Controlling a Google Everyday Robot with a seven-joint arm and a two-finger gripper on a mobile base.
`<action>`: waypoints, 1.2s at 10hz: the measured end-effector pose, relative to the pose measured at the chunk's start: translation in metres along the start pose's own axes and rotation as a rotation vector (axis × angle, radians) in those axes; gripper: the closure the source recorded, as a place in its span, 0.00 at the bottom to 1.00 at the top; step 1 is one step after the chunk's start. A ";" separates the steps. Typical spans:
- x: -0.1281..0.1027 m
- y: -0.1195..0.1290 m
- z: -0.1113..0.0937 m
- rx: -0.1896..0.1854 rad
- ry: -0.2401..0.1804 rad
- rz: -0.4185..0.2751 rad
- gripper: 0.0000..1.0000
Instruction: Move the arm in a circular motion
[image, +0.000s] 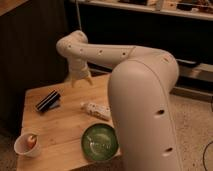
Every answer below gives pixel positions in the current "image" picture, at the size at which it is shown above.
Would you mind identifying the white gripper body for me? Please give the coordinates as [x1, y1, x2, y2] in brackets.
[69, 67, 90, 80]

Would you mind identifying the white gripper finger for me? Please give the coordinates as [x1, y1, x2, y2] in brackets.
[70, 78, 77, 87]
[85, 76, 93, 85]

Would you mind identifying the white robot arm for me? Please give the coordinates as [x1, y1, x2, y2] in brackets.
[56, 30, 183, 171]

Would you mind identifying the black rectangular box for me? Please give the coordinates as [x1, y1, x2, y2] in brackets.
[36, 90, 61, 113]

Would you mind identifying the small wooden table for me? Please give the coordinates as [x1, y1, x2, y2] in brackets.
[15, 73, 122, 171]

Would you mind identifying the white plastic bottle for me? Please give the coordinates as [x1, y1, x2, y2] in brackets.
[81, 102, 111, 121]

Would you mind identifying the green bowl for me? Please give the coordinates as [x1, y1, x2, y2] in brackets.
[81, 123, 119, 162]

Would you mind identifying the metal pole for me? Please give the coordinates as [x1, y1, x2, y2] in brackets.
[75, 0, 83, 31]

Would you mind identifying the orange item in cup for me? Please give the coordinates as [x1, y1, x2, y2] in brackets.
[27, 135, 37, 148]

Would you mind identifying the white paper cup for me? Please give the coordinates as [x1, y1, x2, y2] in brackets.
[14, 133, 41, 157]

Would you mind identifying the grey metal beam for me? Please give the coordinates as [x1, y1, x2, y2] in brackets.
[173, 59, 213, 84]

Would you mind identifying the wooden shelf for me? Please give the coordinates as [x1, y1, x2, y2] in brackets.
[69, 0, 213, 21]

